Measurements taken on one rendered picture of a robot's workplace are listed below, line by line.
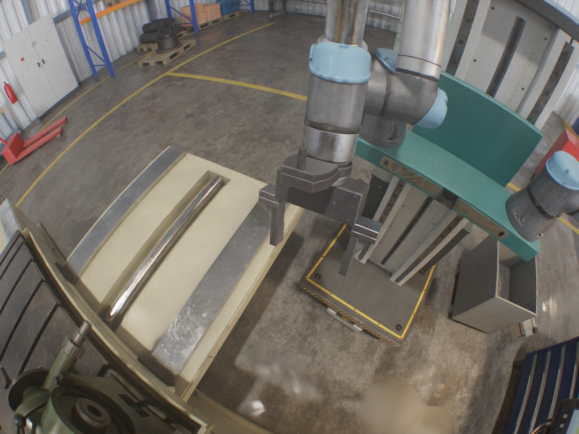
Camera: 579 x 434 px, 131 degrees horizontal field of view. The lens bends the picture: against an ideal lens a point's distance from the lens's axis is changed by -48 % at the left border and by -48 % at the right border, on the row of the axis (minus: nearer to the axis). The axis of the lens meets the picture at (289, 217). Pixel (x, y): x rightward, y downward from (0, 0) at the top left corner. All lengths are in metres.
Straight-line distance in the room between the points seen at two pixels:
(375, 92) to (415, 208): 0.76
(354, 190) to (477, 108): 0.49
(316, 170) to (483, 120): 0.56
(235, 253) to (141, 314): 0.49
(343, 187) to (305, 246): 1.55
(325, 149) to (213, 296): 0.80
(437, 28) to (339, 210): 0.32
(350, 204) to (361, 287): 1.15
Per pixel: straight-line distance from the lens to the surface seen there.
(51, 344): 1.03
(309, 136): 0.32
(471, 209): 0.71
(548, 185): 0.71
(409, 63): 0.42
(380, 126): 0.66
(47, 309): 1.08
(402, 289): 1.56
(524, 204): 0.74
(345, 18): 0.55
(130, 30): 8.26
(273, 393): 1.68
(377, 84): 0.41
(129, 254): 1.29
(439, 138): 0.79
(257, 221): 1.11
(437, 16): 0.44
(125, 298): 1.22
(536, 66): 0.81
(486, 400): 2.28
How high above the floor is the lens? 1.66
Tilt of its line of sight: 56 degrees down
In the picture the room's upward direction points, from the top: 1 degrees clockwise
